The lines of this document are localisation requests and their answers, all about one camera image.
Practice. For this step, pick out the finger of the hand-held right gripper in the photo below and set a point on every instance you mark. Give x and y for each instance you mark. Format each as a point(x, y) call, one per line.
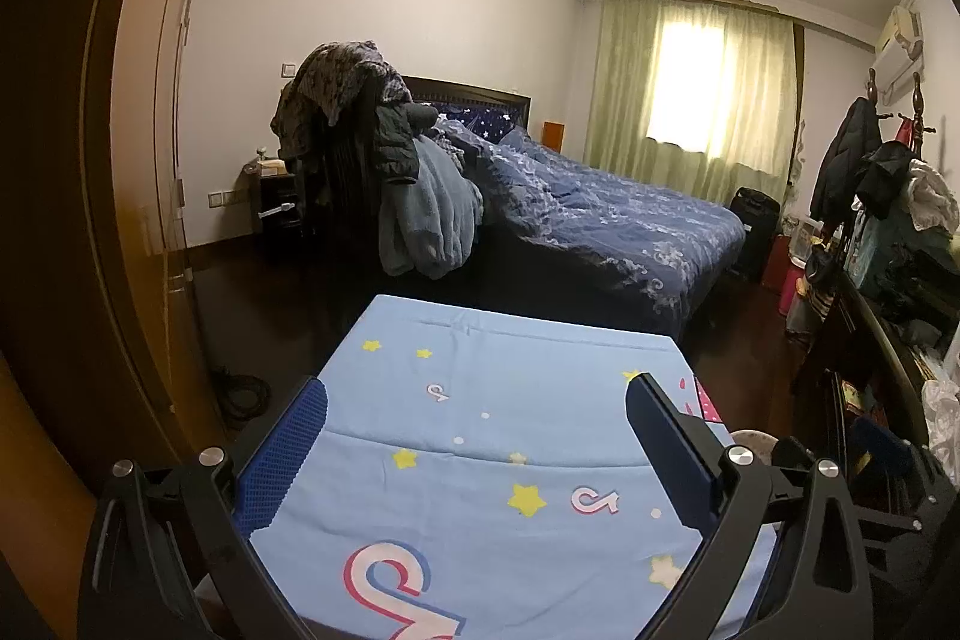
point(881, 443)

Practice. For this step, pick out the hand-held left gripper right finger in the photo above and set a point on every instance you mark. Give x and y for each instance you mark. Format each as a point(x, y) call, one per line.
point(667, 460)

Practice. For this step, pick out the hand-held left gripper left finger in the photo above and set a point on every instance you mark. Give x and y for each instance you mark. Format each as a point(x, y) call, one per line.
point(285, 456)

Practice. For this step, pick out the white pink-dotted basin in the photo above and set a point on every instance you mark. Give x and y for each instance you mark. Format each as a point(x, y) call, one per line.
point(750, 441)

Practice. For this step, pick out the white plastic bag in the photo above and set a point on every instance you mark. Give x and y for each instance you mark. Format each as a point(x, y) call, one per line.
point(941, 411)

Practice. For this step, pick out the dark wooden cabinet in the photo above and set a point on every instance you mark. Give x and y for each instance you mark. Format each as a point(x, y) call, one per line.
point(847, 347)

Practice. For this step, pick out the pink bin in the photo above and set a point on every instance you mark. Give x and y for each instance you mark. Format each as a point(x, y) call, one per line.
point(793, 295)

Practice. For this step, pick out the blue star print tablecloth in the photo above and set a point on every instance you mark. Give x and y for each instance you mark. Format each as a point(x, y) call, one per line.
point(487, 460)

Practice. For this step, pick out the teal fabric bag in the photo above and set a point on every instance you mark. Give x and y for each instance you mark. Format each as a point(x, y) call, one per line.
point(870, 250)

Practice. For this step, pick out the red box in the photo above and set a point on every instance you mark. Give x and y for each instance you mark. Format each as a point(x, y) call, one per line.
point(778, 261)

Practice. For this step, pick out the white storage container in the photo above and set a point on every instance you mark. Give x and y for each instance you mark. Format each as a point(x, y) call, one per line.
point(810, 239)

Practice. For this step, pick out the black suitcase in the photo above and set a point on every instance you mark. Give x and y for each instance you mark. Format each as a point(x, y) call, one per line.
point(754, 231)

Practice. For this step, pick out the white garment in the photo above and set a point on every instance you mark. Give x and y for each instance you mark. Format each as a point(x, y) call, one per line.
point(930, 194)

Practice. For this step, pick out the dark nightstand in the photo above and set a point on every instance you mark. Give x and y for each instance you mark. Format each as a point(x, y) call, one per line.
point(274, 194)

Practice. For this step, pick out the bed with blue duvet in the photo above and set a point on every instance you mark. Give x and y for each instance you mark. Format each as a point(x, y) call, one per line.
point(600, 205)

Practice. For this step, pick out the short black coat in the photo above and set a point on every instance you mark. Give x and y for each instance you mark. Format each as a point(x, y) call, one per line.
point(889, 175)

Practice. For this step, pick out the long black coat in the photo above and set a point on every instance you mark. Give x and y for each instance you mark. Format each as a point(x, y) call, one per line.
point(840, 168)

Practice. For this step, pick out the grey-blue fleece blanket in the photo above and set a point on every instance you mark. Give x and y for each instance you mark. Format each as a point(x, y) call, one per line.
point(427, 212)

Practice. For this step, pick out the black chair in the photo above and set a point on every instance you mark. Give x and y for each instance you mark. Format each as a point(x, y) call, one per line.
point(341, 160)

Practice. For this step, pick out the brown wooden wardrobe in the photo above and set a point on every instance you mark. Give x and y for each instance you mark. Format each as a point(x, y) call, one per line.
point(142, 160)

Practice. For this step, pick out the dark padded jacket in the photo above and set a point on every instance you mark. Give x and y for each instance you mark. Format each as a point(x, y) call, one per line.
point(394, 145)

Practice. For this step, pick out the wooden coat rack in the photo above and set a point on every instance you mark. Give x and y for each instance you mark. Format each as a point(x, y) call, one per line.
point(916, 108)

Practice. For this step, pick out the orange wooden board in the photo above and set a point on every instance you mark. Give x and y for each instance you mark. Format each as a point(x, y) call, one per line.
point(553, 134)

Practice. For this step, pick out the pale green curtain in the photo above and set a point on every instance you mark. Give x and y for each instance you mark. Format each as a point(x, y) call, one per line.
point(622, 85)

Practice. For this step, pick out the blue star print pillow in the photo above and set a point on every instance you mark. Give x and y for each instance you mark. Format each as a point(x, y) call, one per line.
point(480, 123)

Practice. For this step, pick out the white air conditioner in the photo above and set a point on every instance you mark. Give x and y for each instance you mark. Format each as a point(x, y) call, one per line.
point(900, 55)

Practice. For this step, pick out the dark wooden headboard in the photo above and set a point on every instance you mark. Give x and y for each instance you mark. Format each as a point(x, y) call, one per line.
point(480, 94)

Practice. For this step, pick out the wall socket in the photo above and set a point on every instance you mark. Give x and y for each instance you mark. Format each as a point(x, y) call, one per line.
point(225, 198)

